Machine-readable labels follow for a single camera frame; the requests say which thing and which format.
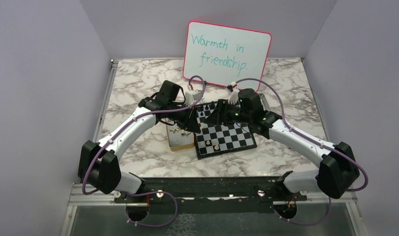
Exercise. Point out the empty silver metal tin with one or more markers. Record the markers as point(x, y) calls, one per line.
point(264, 101)

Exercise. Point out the gold tin with white pieces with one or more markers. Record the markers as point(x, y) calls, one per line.
point(178, 139)

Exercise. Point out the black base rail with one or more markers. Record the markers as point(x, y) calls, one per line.
point(211, 195)

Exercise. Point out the black and white chessboard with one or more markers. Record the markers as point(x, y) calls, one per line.
point(231, 138)

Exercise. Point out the white board with pink frame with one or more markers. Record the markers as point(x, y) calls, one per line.
point(224, 54)

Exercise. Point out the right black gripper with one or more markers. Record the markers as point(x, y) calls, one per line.
point(219, 115)

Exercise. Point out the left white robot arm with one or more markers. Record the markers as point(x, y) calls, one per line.
point(99, 161)

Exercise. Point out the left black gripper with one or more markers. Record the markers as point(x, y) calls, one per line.
point(190, 122)

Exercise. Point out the aluminium frame rail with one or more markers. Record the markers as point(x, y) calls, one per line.
point(88, 153)

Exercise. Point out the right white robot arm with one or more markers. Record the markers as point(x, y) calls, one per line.
point(336, 170)

